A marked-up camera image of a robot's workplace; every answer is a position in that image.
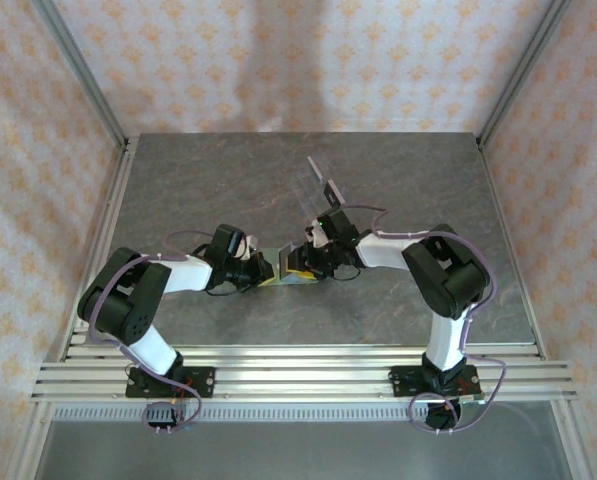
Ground white credit card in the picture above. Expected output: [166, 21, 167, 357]
[276, 243, 295, 280]

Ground pale green card holder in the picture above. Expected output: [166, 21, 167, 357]
[256, 244, 323, 290]

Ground clear acrylic card stand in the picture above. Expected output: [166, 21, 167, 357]
[290, 156, 347, 225]

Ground small black electronics box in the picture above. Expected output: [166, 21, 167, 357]
[142, 402, 187, 435]

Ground grey metal lower panel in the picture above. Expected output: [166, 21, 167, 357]
[32, 420, 574, 480]

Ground orange patterned white curtain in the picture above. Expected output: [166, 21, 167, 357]
[0, 0, 597, 480]

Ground aluminium mounting rail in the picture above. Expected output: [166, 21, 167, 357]
[30, 343, 579, 404]

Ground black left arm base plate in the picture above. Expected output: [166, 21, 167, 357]
[124, 366, 216, 400]

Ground grey slotted cable duct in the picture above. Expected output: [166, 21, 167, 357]
[50, 403, 563, 423]

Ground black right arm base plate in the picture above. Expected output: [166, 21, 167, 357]
[389, 364, 480, 399]

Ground aluminium table side rail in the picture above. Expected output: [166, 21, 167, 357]
[57, 137, 140, 361]
[477, 142, 548, 360]

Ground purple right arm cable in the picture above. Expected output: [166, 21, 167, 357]
[345, 202, 508, 435]

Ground aluminium frame post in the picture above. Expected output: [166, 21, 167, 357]
[30, 0, 131, 150]
[475, 0, 575, 150]

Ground aluminium lower frame bar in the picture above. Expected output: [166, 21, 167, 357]
[551, 401, 592, 480]
[5, 402, 54, 480]

